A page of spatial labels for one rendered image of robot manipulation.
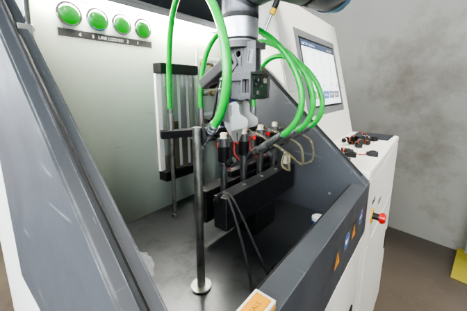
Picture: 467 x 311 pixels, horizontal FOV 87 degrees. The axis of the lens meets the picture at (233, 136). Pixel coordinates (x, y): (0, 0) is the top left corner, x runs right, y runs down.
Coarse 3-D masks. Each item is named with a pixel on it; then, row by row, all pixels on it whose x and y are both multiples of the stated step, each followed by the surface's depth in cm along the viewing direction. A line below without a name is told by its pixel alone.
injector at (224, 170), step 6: (228, 138) 58; (222, 144) 57; (228, 144) 58; (222, 150) 57; (228, 150) 58; (222, 156) 58; (228, 156) 58; (222, 162) 58; (228, 162) 58; (234, 162) 57; (222, 168) 59; (222, 174) 59; (222, 180) 59; (222, 186) 60
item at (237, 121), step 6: (234, 102) 52; (228, 108) 52; (234, 108) 52; (234, 114) 52; (240, 114) 52; (234, 120) 53; (240, 120) 52; (246, 120) 51; (228, 126) 53; (234, 126) 53; (240, 126) 52; (246, 126) 51; (228, 132) 54; (234, 132) 55; (234, 138) 55
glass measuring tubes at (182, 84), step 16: (160, 64) 70; (176, 64) 74; (160, 80) 74; (176, 80) 76; (192, 80) 81; (160, 96) 74; (176, 96) 76; (192, 96) 82; (160, 112) 75; (176, 112) 77; (192, 112) 82; (160, 128) 76; (176, 128) 78; (160, 144) 76; (176, 144) 79; (160, 160) 78; (176, 160) 80; (192, 160) 86; (160, 176) 79; (176, 176) 79
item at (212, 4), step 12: (216, 12) 36; (168, 24) 60; (216, 24) 35; (168, 36) 62; (228, 36) 35; (168, 48) 63; (228, 48) 34; (168, 60) 65; (228, 60) 34; (168, 72) 66; (228, 72) 34; (168, 84) 67; (228, 84) 35; (168, 96) 68; (228, 96) 36; (168, 108) 69; (216, 120) 39
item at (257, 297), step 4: (256, 292) 31; (252, 296) 31; (256, 296) 31; (260, 296) 31; (264, 296) 31; (252, 300) 30; (256, 300) 30; (260, 300) 30; (264, 300) 30; (268, 300) 30; (248, 304) 30; (252, 304) 30; (256, 304) 30; (260, 304) 30; (264, 304) 30; (268, 304) 30; (244, 308) 29; (248, 308) 29; (252, 308) 29; (256, 308) 29; (260, 308) 29; (264, 308) 29; (272, 308) 30
